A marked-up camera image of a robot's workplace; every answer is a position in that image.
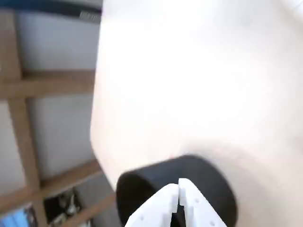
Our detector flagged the green white plant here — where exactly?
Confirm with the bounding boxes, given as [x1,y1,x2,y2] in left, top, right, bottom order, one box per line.
[44,186,93,225]

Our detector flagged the black pot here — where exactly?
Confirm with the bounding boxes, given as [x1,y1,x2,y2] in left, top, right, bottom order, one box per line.
[116,155,237,227]

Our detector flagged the blue background object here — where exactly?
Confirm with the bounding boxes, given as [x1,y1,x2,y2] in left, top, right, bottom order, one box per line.
[0,204,37,227]

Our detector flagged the black strap with white lettering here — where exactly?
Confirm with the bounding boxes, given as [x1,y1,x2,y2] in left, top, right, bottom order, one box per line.
[0,1,102,24]

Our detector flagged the wooden shelf frame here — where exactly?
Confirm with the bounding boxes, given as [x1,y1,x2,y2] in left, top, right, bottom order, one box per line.
[0,9,117,227]

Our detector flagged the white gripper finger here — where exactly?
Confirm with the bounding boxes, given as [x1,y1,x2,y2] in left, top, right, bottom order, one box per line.
[178,177,227,227]
[124,183,179,227]

